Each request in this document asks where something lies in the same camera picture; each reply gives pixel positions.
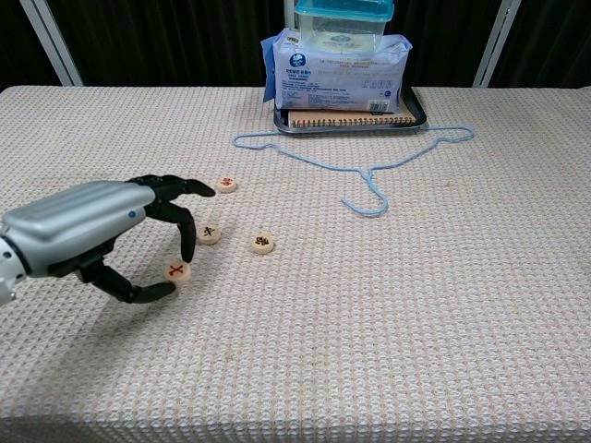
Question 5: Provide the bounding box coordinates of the aluminium frame post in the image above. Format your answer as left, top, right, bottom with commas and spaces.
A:
282, 0, 299, 31
472, 0, 522, 89
18, 0, 85, 88

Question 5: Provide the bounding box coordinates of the teal clear plastic container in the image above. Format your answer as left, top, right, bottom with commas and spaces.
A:
294, 0, 396, 52

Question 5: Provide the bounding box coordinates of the wooden chess piece black character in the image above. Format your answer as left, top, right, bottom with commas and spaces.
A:
251, 233, 276, 256
197, 224, 223, 246

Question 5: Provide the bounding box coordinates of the wooden chess piece red cross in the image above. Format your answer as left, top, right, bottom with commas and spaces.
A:
163, 261, 192, 284

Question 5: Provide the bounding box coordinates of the brown spiral notebook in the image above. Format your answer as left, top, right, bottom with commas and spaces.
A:
286, 99, 416, 130

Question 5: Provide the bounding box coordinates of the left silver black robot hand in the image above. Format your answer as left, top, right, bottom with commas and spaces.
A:
0, 174, 217, 305

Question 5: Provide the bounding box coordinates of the white blue wet wipes pack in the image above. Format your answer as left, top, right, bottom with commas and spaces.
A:
260, 27, 415, 115

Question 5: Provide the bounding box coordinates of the metal tray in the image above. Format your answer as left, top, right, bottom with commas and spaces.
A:
272, 86, 428, 135

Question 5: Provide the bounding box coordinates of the black pleated curtain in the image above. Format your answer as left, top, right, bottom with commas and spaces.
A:
45, 0, 290, 88
488, 0, 591, 89
0, 0, 64, 91
390, 0, 503, 89

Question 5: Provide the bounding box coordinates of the beige woven tablecloth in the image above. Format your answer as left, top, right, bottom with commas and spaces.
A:
0, 85, 591, 443

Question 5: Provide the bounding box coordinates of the light blue wire hanger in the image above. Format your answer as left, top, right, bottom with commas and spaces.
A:
232, 125, 476, 218

